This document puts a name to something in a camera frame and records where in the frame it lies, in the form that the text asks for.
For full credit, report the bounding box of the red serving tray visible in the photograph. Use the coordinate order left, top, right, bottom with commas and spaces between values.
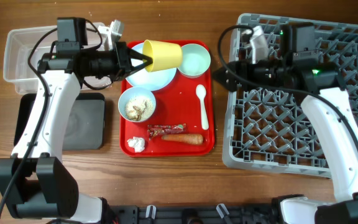
119, 39, 216, 157

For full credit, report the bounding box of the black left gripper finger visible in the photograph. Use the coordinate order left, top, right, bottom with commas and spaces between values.
131, 60, 152, 74
129, 49, 152, 61

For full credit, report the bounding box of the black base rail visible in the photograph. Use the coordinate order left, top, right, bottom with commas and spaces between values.
111, 203, 285, 224

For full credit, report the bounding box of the white plastic spoon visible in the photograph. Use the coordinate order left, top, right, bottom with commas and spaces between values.
196, 85, 209, 130

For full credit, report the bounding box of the grey dishwasher rack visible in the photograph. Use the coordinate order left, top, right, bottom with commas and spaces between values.
223, 21, 358, 177

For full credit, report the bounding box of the black plastic tray bin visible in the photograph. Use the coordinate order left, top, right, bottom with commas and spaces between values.
14, 93, 106, 151

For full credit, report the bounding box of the orange carrot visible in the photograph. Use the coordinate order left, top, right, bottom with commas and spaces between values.
161, 134, 203, 146

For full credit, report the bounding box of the yellow plastic cup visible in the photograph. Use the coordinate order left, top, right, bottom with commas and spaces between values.
142, 40, 183, 72

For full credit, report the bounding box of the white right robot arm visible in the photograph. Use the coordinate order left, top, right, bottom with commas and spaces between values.
213, 59, 358, 223

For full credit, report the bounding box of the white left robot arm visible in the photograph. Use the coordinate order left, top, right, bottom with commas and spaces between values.
0, 42, 153, 223

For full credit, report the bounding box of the white tissue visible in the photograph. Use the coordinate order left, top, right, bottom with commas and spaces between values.
127, 137, 145, 153

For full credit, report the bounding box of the clear plastic bin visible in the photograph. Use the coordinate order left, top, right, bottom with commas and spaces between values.
3, 26, 111, 95

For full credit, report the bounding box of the pale green bowl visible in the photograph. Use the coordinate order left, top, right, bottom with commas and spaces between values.
178, 44, 211, 78

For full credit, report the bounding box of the red candy wrapper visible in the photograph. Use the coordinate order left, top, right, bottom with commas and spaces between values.
147, 124, 186, 139

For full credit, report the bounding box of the large white plate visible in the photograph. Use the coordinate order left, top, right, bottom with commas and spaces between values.
125, 42, 178, 92

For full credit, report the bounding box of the small bowl with food scraps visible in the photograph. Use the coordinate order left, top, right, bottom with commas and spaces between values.
118, 87, 157, 123

